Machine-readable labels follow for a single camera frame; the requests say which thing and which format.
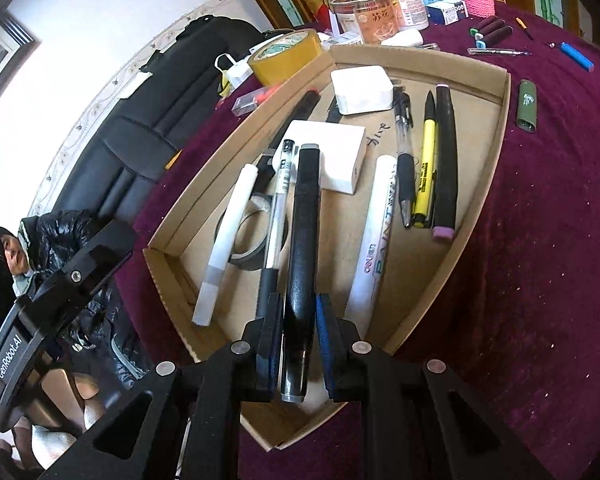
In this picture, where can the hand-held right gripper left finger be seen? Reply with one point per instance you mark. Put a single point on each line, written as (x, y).
(275, 345)

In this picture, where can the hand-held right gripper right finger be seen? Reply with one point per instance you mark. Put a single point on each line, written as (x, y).
(326, 345)

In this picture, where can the thick black marker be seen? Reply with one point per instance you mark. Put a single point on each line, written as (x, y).
(300, 270)

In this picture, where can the black tape roll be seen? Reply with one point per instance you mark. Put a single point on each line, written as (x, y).
(247, 260)

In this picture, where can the long thin white pen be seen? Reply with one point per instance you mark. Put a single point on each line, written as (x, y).
(227, 240)

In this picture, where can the white paint marker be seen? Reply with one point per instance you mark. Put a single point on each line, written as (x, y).
(375, 240)

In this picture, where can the cardboard box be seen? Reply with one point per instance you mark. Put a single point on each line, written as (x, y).
(337, 220)

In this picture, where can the white box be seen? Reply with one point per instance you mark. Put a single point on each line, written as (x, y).
(337, 160)

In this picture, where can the white charger adapter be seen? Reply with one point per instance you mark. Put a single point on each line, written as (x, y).
(362, 90)

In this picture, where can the person's body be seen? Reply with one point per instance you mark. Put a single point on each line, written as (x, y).
(65, 230)

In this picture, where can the clear click pen black grip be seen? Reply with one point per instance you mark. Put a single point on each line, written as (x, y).
(405, 180)

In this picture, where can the yellow and black pen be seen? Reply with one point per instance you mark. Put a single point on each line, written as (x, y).
(425, 180)

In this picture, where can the black marker pink end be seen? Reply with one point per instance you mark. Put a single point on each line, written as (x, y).
(445, 170)

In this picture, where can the small clear plastic case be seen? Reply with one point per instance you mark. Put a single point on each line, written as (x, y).
(245, 106)

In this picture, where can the slim black pen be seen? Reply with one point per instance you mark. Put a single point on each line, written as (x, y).
(305, 105)

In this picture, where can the orange red pen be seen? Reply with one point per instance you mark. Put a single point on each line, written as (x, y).
(267, 93)

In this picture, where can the black sofa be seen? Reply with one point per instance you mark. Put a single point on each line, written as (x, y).
(165, 95)

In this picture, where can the white plug with loop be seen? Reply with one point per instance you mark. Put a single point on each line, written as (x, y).
(232, 71)

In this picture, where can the yellow tape roll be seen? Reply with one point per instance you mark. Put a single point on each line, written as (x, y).
(280, 67)

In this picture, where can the green lighter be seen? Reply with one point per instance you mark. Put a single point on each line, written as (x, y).
(527, 105)

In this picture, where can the white oval eraser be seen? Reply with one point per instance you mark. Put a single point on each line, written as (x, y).
(405, 37)

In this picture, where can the clear plastic cup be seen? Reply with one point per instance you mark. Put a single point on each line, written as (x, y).
(365, 20)

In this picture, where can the clear slim pen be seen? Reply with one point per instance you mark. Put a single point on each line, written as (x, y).
(497, 51)

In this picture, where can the white plastic jar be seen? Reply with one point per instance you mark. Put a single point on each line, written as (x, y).
(410, 5)

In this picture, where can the small printed box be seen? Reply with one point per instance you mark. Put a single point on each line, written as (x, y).
(447, 11)

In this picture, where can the blue battery pack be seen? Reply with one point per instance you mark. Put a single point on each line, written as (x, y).
(577, 56)

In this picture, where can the framed wall picture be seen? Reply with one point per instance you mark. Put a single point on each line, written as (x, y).
(0, 55)

